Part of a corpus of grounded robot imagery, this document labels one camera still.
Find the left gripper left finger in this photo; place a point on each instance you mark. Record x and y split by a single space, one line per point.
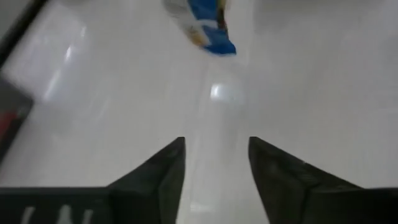
140 193

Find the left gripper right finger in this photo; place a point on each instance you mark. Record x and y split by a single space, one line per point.
295 193

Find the blue soy sauce ramen pack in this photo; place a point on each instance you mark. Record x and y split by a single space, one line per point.
211 34

